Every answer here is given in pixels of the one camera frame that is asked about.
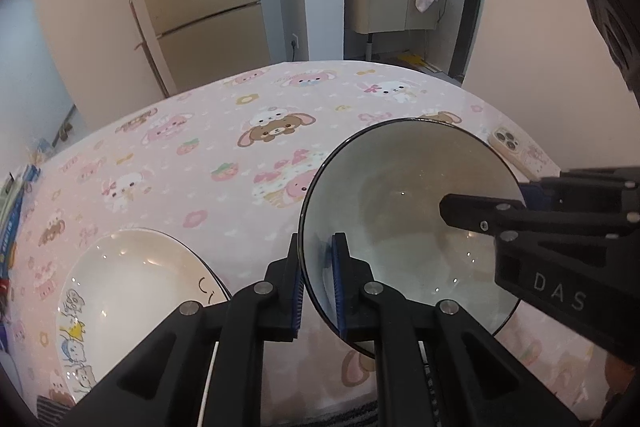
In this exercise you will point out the yellow flat object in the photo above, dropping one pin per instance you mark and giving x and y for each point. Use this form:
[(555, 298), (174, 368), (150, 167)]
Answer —
[(417, 61)]

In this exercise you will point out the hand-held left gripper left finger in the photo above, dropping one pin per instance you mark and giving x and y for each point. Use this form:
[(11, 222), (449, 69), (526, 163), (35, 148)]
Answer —
[(297, 292)]

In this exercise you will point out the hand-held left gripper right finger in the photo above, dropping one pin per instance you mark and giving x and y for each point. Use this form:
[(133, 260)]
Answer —
[(340, 287)]

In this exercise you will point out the phone in pink case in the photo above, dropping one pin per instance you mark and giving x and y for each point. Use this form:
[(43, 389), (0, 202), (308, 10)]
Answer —
[(510, 147)]

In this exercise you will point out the beige vanity cabinet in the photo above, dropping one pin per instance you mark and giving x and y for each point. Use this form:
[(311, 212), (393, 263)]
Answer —
[(380, 7)]

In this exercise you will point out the colourful packets at table edge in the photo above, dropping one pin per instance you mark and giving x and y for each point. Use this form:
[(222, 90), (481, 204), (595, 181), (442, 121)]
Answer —
[(15, 227)]

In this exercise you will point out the white cartoon plate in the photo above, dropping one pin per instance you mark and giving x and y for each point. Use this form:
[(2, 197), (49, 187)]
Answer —
[(135, 277)]

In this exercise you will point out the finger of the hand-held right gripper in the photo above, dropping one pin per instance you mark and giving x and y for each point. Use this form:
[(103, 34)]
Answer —
[(590, 189), (475, 212)]

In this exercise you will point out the pink cartoon tablecloth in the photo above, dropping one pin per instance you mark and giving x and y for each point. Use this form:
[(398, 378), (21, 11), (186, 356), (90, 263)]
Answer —
[(210, 142)]

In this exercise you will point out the white wall socket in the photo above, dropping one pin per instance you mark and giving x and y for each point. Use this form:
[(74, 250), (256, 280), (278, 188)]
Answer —
[(294, 42)]

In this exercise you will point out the black-rimmed bowl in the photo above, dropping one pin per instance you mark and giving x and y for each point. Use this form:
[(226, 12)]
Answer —
[(390, 217)]

